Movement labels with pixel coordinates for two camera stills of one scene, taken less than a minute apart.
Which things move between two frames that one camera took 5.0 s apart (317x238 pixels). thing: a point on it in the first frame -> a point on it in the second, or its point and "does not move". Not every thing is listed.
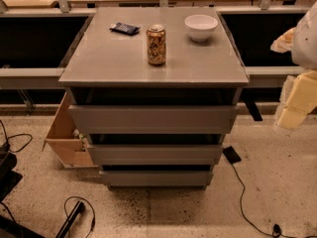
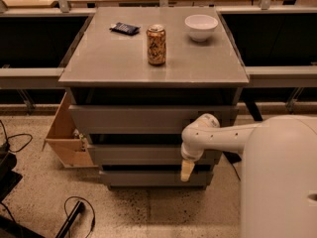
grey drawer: x=156 y=154 does not move
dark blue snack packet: x=124 y=29 does not move
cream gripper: x=306 y=45 -> x=189 y=155
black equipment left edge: x=8 y=178 does not move
